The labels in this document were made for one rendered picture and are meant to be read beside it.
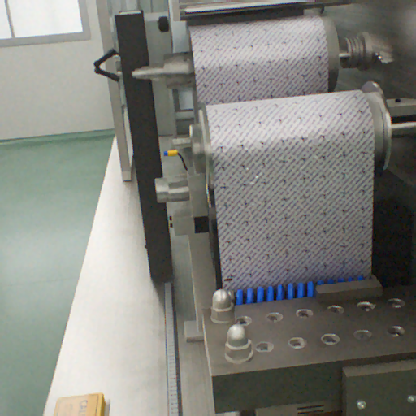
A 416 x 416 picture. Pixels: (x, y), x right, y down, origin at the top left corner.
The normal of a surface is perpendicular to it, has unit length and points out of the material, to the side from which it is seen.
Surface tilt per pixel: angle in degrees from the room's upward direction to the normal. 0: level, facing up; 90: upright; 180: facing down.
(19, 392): 0
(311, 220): 90
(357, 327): 0
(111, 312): 0
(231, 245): 90
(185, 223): 90
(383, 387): 90
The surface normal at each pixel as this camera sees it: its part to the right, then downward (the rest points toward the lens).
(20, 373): -0.08, -0.92
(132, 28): 0.09, 0.36
